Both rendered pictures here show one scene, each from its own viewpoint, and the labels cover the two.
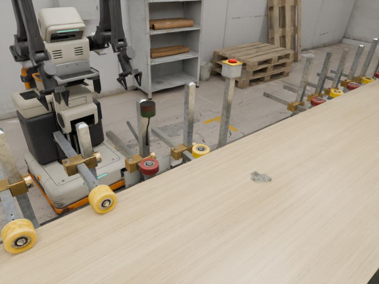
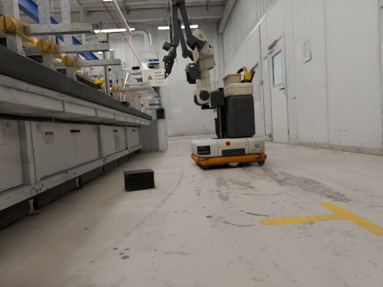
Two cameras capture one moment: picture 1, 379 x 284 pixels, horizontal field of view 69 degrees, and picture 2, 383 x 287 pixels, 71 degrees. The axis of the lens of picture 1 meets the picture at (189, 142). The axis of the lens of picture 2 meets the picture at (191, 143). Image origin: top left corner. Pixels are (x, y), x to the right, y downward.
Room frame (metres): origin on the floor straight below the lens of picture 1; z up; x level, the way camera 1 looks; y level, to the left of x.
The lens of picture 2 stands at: (3.24, -1.55, 0.40)
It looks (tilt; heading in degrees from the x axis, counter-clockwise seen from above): 3 degrees down; 128
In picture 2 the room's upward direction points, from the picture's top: 4 degrees counter-clockwise
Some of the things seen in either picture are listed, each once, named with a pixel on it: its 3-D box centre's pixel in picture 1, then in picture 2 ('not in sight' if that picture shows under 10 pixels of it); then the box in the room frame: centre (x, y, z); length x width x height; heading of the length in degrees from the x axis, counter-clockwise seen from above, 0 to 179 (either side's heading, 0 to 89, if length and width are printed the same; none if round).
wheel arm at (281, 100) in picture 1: (288, 103); (81, 64); (1.84, -0.70, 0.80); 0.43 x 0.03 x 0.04; 40
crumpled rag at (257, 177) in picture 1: (260, 176); not in sight; (0.86, -0.29, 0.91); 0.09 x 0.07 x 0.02; 68
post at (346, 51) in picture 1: (336, 79); (10, 2); (2.14, -1.14, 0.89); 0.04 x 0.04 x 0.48; 40
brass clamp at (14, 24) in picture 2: (331, 90); (16, 29); (2.13, -1.13, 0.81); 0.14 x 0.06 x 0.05; 130
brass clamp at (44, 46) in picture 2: (314, 97); (49, 49); (1.97, -0.94, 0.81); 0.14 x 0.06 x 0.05; 130
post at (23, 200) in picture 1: (18, 189); (129, 89); (0.71, 0.59, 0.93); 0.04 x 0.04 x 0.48; 40
